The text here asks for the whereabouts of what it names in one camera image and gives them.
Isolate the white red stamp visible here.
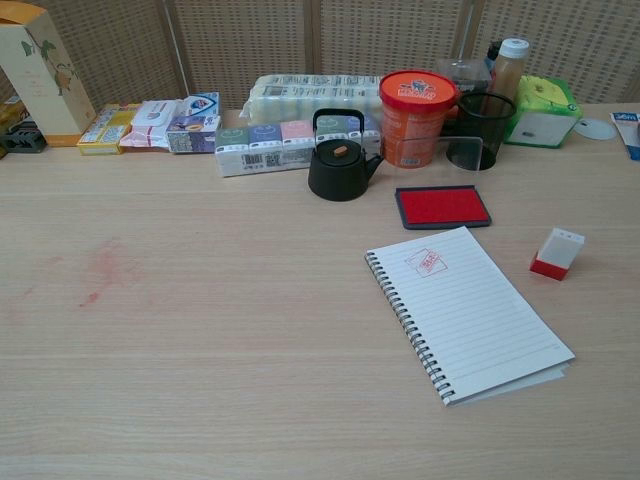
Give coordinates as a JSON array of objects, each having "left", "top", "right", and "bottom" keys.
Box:
[{"left": 529, "top": 227, "right": 586, "bottom": 281}]

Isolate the white spiral notepad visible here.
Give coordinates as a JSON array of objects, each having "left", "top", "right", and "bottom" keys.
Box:
[{"left": 363, "top": 225, "right": 576, "bottom": 407}]

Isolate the black teapot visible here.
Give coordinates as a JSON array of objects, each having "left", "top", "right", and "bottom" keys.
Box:
[{"left": 307, "top": 108, "right": 386, "bottom": 203}]

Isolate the multicolour pocket tissue pack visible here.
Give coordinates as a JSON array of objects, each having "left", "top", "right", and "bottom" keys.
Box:
[{"left": 214, "top": 117, "right": 384, "bottom": 179}]

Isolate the red ink pad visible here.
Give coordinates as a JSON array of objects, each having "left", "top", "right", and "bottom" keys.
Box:
[{"left": 394, "top": 185, "right": 493, "bottom": 231}]

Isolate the large wrapped paper roll pack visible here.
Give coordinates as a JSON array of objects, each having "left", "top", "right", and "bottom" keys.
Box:
[{"left": 239, "top": 73, "right": 385, "bottom": 122}]

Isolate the orange snack tub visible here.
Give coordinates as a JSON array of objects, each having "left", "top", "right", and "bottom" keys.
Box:
[{"left": 378, "top": 69, "right": 460, "bottom": 170}]

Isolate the purple carton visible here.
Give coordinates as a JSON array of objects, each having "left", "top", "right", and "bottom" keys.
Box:
[{"left": 165, "top": 114, "right": 221, "bottom": 155}]

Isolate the blue white carton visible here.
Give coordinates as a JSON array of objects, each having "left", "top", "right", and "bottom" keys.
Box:
[{"left": 175, "top": 91, "right": 221, "bottom": 121}]

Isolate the pink wet wipes pack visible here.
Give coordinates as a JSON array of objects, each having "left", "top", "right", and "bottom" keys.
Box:
[{"left": 119, "top": 98, "right": 190, "bottom": 153}]

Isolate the black mesh pen holder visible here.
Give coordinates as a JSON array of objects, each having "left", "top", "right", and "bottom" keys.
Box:
[{"left": 445, "top": 92, "right": 517, "bottom": 171}]

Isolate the woven bamboo folding screen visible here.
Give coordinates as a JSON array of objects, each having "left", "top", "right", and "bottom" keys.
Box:
[{"left": 0, "top": 0, "right": 640, "bottom": 114}]

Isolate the clear plastic box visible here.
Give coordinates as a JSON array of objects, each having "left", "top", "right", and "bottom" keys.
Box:
[{"left": 435, "top": 58, "right": 494, "bottom": 96}]

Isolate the yellow snack box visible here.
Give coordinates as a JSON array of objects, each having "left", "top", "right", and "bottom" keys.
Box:
[{"left": 76, "top": 103, "right": 143, "bottom": 156}]

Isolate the dark bottle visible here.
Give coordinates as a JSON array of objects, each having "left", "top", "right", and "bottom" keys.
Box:
[{"left": 483, "top": 40, "right": 503, "bottom": 76}]

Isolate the green tissue box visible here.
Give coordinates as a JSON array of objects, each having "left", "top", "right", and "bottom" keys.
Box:
[{"left": 502, "top": 74, "right": 584, "bottom": 150}]

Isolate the brown bottle with white cap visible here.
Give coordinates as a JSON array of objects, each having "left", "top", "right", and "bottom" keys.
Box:
[{"left": 491, "top": 38, "right": 530, "bottom": 99}]

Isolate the white round disc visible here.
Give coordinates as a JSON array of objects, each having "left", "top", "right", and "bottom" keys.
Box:
[{"left": 573, "top": 117, "right": 619, "bottom": 142}]

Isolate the black plastic holder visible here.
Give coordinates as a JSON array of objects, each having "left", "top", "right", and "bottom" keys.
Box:
[{"left": 0, "top": 119, "right": 49, "bottom": 160}]

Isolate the tall beige box orange top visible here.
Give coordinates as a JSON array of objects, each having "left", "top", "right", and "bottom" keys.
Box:
[{"left": 0, "top": 8, "right": 98, "bottom": 148}]

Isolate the blue blister pack of clips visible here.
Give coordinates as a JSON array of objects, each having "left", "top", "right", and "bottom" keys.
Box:
[{"left": 608, "top": 110, "right": 640, "bottom": 162}]

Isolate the gold foil package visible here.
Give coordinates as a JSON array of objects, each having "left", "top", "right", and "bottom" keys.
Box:
[{"left": 0, "top": 97, "right": 29, "bottom": 126}]

